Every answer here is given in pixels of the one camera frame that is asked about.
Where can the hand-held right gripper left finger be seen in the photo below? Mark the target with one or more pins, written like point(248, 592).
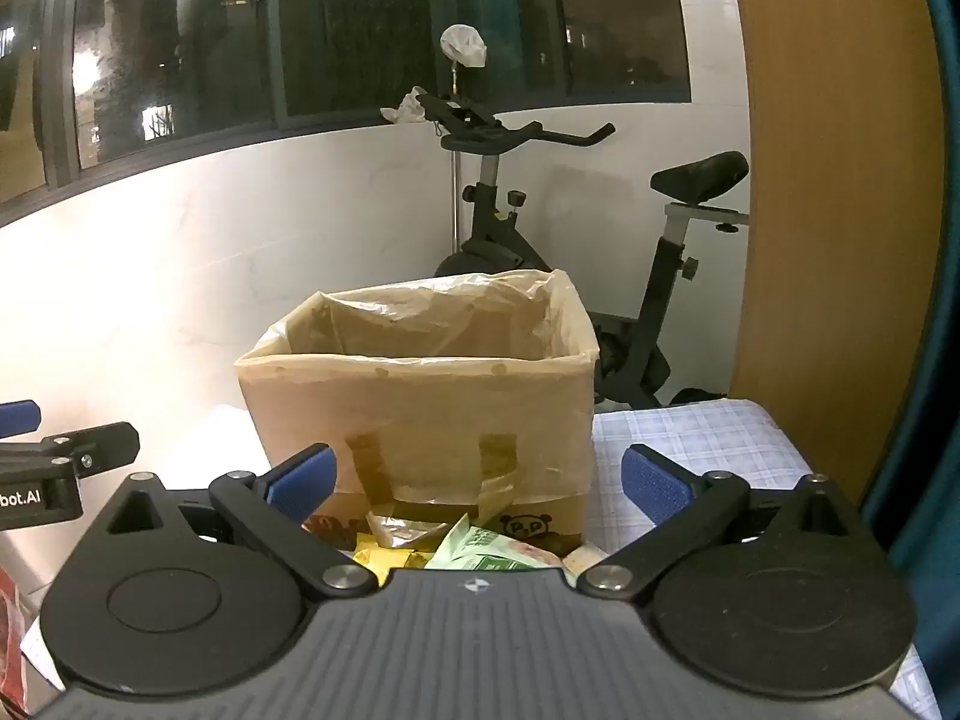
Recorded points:
point(304, 480)

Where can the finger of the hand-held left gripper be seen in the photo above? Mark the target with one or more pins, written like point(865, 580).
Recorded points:
point(19, 418)
point(97, 446)

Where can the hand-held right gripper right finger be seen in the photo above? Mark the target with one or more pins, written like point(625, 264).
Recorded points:
point(652, 484)

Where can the yellow snack packet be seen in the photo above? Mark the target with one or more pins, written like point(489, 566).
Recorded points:
point(382, 561)

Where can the brown cardboard box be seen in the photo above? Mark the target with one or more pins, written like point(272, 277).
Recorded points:
point(420, 405)

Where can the plaid strawberry print cloth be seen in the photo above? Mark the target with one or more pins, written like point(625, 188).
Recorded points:
point(712, 435)

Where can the beige snack packet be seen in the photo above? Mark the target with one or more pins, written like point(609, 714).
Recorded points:
point(585, 561)

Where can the clear plastic snack bag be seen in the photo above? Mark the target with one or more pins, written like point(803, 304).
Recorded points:
point(401, 529)

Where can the red snack packet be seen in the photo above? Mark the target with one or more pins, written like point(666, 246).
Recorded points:
point(11, 615)

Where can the green snack bag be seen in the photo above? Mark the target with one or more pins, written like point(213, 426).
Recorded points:
point(480, 544)

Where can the black exercise bike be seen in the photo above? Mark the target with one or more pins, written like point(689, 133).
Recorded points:
point(487, 229)

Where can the thin metal pole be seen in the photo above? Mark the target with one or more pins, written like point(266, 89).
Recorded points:
point(454, 165)

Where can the crumpled white tissue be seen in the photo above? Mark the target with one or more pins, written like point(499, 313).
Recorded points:
point(401, 109)

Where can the white plastic bag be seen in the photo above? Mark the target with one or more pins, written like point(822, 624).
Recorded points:
point(465, 45)

